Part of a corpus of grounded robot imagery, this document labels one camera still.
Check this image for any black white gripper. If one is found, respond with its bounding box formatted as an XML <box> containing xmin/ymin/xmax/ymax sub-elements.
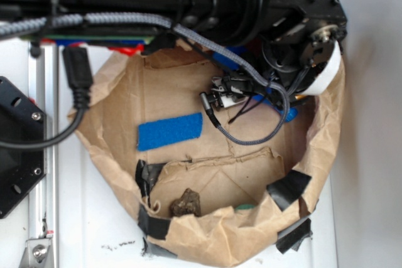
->
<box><xmin>200</xmin><ymin>24</ymin><xmax>342</xmax><ymax>117</ymax></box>

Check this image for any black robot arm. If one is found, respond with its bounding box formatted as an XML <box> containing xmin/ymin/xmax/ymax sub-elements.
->
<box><xmin>1</xmin><ymin>0</ymin><xmax>347</xmax><ymax>115</ymax></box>

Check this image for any brown paper bag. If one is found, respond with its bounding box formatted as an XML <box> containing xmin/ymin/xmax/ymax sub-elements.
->
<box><xmin>77</xmin><ymin>48</ymin><xmax>345</xmax><ymax>267</ymax></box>

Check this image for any green ball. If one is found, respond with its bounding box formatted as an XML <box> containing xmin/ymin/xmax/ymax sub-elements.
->
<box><xmin>235</xmin><ymin>204</ymin><xmax>255</xmax><ymax>211</ymax></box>

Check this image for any blue sponge strip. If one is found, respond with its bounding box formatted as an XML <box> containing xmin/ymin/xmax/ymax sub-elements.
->
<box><xmin>137</xmin><ymin>112</ymin><xmax>203</xmax><ymax>151</ymax></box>

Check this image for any brown rock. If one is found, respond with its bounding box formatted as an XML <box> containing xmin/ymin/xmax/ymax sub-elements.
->
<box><xmin>170</xmin><ymin>188</ymin><xmax>201</xmax><ymax>217</ymax></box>

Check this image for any black usb cable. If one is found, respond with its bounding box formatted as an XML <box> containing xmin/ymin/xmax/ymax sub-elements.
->
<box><xmin>0</xmin><ymin>46</ymin><xmax>94</xmax><ymax>149</ymax></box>

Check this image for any grey braided cable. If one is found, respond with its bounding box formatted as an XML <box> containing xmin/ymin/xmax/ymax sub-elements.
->
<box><xmin>0</xmin><ymin>12</ymin><xmax>290</xmax><ymax>146</ymax></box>

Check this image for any black octagonal mount plate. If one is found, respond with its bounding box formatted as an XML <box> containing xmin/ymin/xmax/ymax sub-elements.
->
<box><xmin>1</xmin><ymin>77</ymin><xmax>46</xmax><ymax>219</ymax></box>

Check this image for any aluminium rail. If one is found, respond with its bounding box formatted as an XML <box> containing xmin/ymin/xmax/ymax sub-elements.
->
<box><xmin>18</xmin><ymin>41</ymin><xmax>60</xmax><ymax>268</ymax></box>

